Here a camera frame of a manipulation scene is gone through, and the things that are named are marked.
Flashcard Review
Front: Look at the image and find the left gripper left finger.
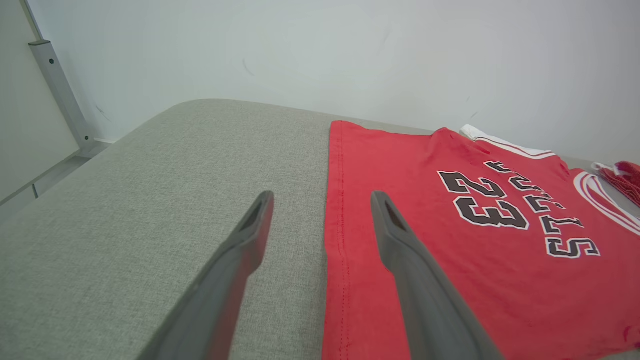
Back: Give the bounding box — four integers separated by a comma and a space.
137, 190, 275, 360

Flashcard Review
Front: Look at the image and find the red basketball jersey white trim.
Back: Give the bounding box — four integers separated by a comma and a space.
321, 120, 640, 360

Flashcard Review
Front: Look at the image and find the red shorts white side stripe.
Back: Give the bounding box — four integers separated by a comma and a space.
591, 160, 640, 208

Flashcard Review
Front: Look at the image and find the grey metal frame post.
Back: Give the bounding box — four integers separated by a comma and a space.
20, 0, 97, 157

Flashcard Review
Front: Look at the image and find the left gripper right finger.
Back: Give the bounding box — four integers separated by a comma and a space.
370, 190, 505, 360

